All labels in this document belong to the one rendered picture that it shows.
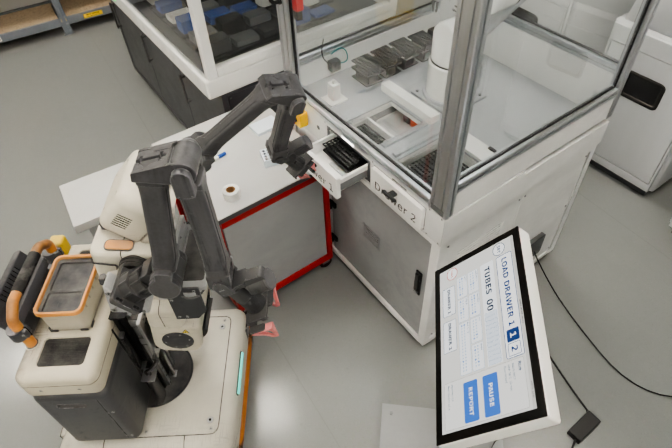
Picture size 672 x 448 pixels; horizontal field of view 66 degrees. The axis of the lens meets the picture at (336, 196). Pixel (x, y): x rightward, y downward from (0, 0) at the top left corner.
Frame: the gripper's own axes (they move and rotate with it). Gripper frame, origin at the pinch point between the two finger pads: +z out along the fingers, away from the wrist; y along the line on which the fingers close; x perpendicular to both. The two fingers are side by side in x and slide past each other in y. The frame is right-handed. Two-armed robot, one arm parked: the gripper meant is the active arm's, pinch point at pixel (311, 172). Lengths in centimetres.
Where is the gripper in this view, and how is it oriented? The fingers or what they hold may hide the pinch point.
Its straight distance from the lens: 202.7
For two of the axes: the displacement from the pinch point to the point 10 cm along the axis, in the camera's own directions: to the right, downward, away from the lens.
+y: 6.5, -7.5, -0.8
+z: 4.8, 3.4, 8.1
